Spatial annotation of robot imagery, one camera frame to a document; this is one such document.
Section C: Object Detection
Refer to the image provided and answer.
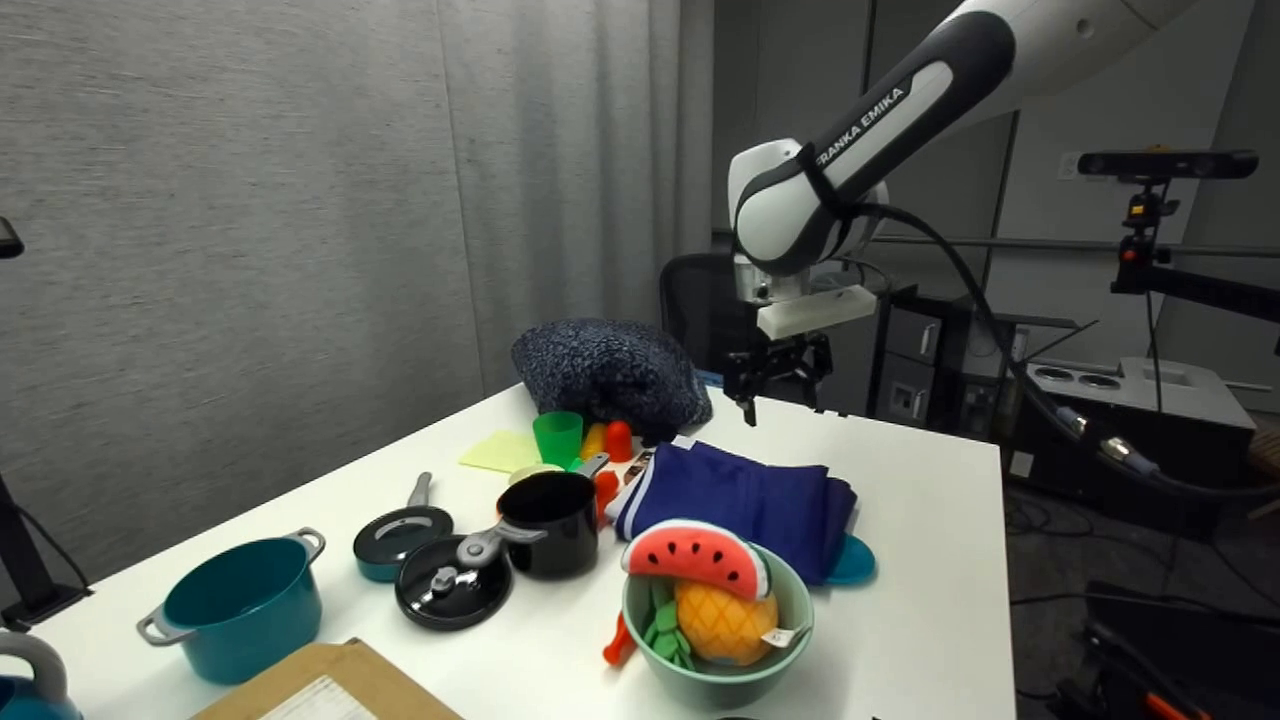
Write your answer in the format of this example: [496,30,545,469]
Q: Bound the orange toy carrot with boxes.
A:
[600,610,641,672]

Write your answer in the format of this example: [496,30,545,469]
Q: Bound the teal pot with grey handles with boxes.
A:
[132,523,333,688]

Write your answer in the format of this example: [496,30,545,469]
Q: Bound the red toy food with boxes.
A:
[592,465,628,520]

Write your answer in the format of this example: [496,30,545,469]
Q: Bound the white box device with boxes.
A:
[1016,353,1259,434]

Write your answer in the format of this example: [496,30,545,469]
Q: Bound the green plastic cup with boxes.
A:
[526,406,592,473]

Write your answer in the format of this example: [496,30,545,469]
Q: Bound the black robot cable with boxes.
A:
[852,195,1280,502]

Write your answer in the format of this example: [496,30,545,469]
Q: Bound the black computer tower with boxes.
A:
[863,290,945,429]

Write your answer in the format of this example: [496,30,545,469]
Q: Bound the black pot lid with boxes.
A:
[390,520,553,637]

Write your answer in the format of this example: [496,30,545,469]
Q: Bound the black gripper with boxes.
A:
[726,331,837,433]

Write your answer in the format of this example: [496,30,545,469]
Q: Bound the pale green bowl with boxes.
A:
[620,535,818,712]

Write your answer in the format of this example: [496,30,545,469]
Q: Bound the black bar camera on clamp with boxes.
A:
[1077,149,1262,187]

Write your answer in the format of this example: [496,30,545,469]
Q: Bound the black office chair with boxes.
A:
[655,247,750,383]

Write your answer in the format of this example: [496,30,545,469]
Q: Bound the red toy bottle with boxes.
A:
[600,416,641,469]

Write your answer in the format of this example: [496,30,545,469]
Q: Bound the teal plate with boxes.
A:
[818,529,883,591]

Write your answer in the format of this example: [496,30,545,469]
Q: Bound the grey fabric curtain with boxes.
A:
[0,0,717,630]

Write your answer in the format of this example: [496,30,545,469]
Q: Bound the watermelon slice plush toy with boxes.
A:
[625,515,772,603]

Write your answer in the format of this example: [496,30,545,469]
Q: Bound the orange pineapple plush toy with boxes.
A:
[644,580,803,672]

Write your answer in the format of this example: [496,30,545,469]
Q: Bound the black toy pot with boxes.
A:
[493,454,616,583]

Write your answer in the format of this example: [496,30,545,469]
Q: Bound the dark floor equipment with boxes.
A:
[1055,576,1280,720]

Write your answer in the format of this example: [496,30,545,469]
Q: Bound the cardboard box with white label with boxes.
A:
[192,637,465,720]

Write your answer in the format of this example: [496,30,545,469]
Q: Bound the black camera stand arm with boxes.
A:
[1106,180,1280,327]

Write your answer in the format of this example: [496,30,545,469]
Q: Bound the dark speckled cushion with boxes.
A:
[506,317,717,446]

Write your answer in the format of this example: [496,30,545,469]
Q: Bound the black cabinet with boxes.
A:
[1016,396,1255,535]

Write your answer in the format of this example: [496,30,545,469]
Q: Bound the teal toy kettle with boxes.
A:
[0,626,86,720]

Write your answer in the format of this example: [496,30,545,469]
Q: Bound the yellow-green sheet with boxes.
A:
[454,429,549,478]

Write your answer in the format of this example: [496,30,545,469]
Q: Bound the blue cloth with white trim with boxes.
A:
[612,434,859,587]

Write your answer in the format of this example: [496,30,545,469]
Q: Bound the small teal frying pan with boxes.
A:
[349,469,458,587]

